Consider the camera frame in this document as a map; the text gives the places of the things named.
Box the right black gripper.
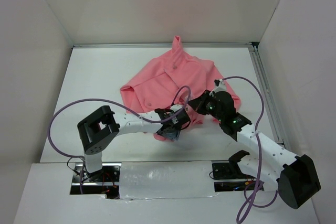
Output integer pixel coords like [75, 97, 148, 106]
[188, 89, 224, 122]

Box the pink zip jacket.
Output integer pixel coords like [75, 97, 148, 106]
[119, 35, 243, 143]

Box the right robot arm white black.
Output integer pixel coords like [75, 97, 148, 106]
[188, 90, 321, 209]

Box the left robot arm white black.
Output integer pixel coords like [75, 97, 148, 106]
[77, 105, 191, 182]

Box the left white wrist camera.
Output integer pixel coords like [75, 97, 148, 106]
[170, 104, 185, 113]

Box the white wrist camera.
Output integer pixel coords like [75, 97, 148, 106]
[170, 104, 185, 113]
[210, 79, 227, 97]

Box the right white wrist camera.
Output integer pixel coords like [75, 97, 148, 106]
[210, 79, 227, 97]

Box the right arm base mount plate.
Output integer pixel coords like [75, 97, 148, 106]
[209, 161, 256, 193]

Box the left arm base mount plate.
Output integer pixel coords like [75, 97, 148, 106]
[66, 158, 121, 199]

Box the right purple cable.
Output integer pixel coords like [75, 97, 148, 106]
[223, 76, 280, 222]

